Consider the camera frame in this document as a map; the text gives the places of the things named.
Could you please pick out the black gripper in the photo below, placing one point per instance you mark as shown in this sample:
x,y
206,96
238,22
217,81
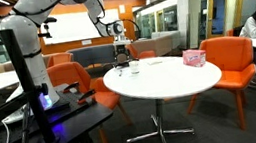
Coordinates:
x,y
122,52

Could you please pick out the black robot cart top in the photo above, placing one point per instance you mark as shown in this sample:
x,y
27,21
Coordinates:
x,y
74,122

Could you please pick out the pink tissue box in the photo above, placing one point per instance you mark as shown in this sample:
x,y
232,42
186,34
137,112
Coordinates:
x,y
194,58

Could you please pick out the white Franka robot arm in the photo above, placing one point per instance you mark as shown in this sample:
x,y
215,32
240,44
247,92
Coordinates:
x,y
23,45

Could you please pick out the black stereo camera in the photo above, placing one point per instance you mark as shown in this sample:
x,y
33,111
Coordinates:
x,y
49,20

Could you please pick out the white projection screen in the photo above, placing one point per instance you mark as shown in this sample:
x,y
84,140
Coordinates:
x,y
71,27

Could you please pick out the white paper cup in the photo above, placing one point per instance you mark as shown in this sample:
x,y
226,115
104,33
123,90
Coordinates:
x,y
134,69

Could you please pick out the grey sofa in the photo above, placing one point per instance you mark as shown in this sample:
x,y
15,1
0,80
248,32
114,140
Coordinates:
x,y
93,55

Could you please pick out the clear plastic bag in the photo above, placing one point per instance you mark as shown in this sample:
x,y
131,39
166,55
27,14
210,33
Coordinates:
x,y
154,62

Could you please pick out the chrome table pedestal base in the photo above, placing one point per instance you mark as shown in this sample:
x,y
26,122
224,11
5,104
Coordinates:
x,y
159,117

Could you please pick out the orange armchair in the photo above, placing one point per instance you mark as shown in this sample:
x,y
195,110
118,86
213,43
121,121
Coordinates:
x,y
68,75
230,33
59,59
139,53
230,57

